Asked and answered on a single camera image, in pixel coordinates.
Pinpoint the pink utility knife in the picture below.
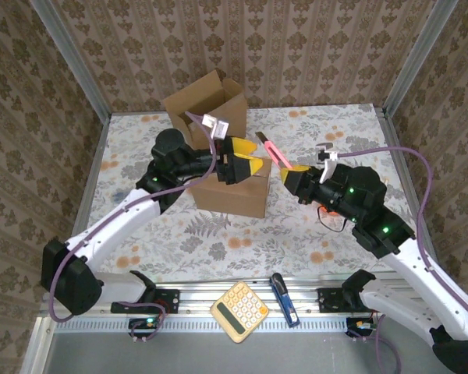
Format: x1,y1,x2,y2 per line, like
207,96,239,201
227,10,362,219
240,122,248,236
255,131,297,172

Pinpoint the brown cardboard box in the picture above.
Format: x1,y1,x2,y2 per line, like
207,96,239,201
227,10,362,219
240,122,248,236
161,69,249,151
190,155,273,219

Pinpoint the floral tablecloth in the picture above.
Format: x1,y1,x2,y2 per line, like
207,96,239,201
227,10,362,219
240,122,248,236
74,103,438,288

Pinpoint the blue black stapler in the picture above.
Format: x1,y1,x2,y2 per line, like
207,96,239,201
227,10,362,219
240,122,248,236
269,272,300,327

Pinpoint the small black controller board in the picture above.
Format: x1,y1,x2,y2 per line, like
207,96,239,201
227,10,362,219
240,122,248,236
346,317,379,338
128,317,161,338

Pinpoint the yellow calculator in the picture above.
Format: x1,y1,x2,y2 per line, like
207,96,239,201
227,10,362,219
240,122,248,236
210,280,269,344

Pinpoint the grey metal panel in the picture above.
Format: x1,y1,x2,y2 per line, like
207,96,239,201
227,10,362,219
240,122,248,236
21,316,468,374

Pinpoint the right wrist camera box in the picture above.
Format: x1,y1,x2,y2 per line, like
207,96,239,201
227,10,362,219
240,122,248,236
314,142,340,184

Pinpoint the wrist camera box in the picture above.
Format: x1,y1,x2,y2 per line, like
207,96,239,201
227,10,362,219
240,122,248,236
314,142,340,184
202,114,230,141

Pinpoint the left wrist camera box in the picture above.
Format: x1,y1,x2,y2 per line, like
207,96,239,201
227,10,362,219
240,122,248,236
202,114,230,141

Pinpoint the thin black wire loop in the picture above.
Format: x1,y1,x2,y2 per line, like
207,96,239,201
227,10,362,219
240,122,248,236
317,206,356,235

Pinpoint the aluminium side rail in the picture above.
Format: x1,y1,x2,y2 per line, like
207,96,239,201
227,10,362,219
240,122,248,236
376,104,452,285
68,112,112,246

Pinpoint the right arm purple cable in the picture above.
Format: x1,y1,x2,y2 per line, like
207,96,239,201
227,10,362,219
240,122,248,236
335,146,468,374

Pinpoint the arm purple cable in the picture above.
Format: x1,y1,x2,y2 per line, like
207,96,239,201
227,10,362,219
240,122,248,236
335,146,468,374
48,111,219,344

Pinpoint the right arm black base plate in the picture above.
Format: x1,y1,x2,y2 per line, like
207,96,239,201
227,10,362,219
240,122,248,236
317,287,390,314

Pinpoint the aluminium frame post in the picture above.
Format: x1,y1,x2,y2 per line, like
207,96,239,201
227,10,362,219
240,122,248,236
27,0,113,122
381,0,461,118

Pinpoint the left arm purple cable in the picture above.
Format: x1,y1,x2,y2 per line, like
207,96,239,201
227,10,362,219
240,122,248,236
48,111,219,344

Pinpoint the aluminium cross rail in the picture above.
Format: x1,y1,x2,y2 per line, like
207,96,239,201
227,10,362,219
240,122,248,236
38,284,467,317

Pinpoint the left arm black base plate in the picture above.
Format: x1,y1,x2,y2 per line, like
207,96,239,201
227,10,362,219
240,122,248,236
109,288,180,315

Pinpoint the white slotted cable duct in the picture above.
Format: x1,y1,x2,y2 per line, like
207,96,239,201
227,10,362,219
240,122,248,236
54,317,354,334

